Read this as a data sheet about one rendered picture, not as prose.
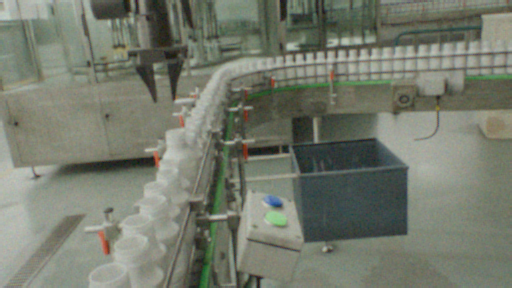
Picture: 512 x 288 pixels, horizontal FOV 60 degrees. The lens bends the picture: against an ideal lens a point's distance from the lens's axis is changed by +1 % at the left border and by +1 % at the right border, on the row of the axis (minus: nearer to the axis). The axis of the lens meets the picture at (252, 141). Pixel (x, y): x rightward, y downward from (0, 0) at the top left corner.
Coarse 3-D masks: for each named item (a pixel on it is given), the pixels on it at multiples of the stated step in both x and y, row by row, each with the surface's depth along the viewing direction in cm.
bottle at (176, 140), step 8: (168, 136) 80; (176, 136) 80; (184, 136) 81; (168, 144) 81; (176, 144) 80; (184, 144) 81; (168, 152) 81; (176, 152) 81; (184, 152) 81; (192, 152) 82; (184, 160) 80; (192, 160) 82; (184, 168) 81; (192, 168) 82; (184, 176) 81; (192, 176) 82; (192, 184) 82
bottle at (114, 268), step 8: (112, 264) 45; (120, 264) 45; (96, 272) 44; (104, 272) 45; (112, 272) 45; (120, 272) 45; (128, 272) 44; (96, 280) 44; (104, 280) 45; (112, 280) 42; (120, 280) 43; (128, 280) 44
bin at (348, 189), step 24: (312, 144) 154; (336, 144) 154; (360, 144) 155; (384, 144) 145; (312, 168) 157; (336, 168) 157; (360, 168) 157; (384, 168) 125; (408, 168) 125; (312, 192) 127; (336, 192) 127; (360, 192) 127; (384, 192) 127; (312, 216) 129; (336, 216) 129; (360, 216) 129; (384, 216) 129; (312, 240) 131; (336, 240) 131
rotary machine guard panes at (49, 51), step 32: (0, 0) 398; (32, 0) 398; (64, 0) 399; (224, 0) 400; (256, 0) 400; (0, 32) 406; (32, 32) 406; (64, 32) 406; (96, 32) 406; (128, 32) 407; (192, 32) 407; (224, 32) 408; (256, 32) 408; (0, 64) 414; (32, 64) 414; (64, 64) 414; (96, 64) 414; (128, 64) 415; (160, 64) 415; (192, 64) 415; (224, 64) 416; (256, 64) 416
